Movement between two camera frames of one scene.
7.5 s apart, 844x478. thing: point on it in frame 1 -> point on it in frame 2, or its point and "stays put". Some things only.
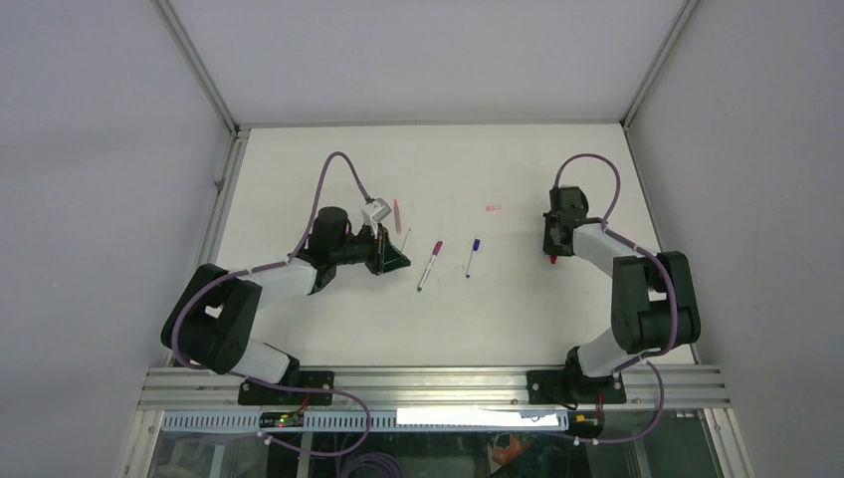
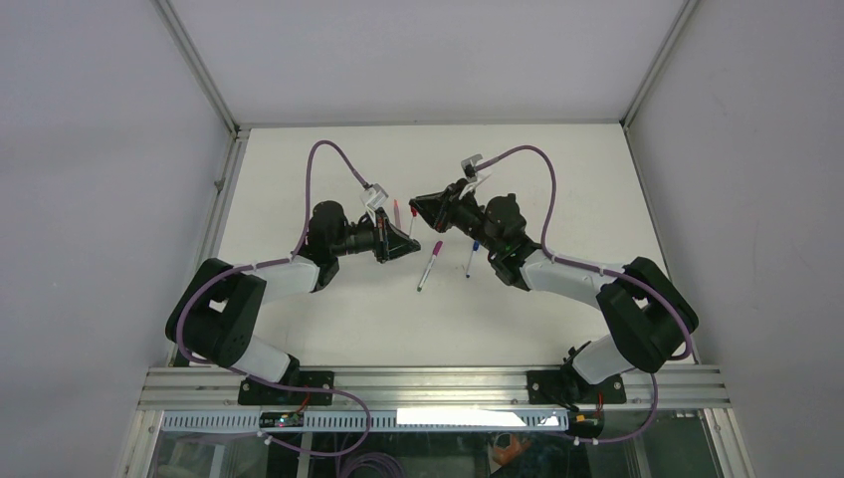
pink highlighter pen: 397,216 stays put
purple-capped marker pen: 426,273 stays put
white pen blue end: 475,248 stays put
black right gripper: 547,247 -> 440,208
